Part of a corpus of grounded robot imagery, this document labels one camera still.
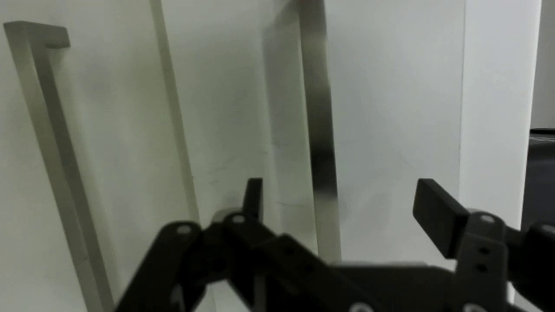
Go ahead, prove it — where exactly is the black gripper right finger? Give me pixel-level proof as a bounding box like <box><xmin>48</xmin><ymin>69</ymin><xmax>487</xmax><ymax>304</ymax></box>
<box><xmin>413</xmin><ymin>178</ymin><xmax>555</xmax><ymax>312</ymax></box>

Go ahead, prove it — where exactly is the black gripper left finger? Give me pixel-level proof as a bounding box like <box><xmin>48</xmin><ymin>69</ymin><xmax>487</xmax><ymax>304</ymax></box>
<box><xmin>114</xmin><ymin>176</ymin><xmax>371</xmax><ymax>312</ymax></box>

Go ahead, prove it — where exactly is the silver bar drawer handle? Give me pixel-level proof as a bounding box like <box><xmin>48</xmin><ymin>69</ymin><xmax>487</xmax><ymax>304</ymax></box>
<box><xmin>2</xmin><ymin>20</ymin><xmax>116</xmax><ymax>312</ymax></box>
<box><xmin>293</xmin><ymin>0</ymin><xmax>343</xmax><ymax>265</ymax></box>

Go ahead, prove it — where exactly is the white counter cabinet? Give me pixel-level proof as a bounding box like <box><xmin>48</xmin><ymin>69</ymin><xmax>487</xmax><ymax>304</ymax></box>
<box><xmin>0</xmin><ymin>0</ymin><xmax>201</xmax><ymax>312</ymax></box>

